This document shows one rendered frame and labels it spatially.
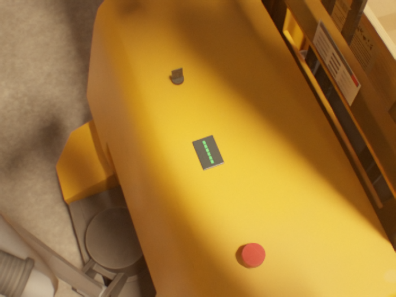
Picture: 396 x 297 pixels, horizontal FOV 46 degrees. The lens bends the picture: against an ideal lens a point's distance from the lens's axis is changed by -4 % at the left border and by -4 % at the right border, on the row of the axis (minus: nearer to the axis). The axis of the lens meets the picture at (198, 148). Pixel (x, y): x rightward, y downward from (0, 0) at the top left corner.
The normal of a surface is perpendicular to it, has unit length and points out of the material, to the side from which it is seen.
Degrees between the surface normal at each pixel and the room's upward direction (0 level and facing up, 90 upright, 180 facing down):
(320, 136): 0
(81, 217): 0
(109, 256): 0
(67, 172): 22
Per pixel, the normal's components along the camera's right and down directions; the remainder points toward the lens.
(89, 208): -0.02, -0.41
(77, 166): -0.37, -0.26
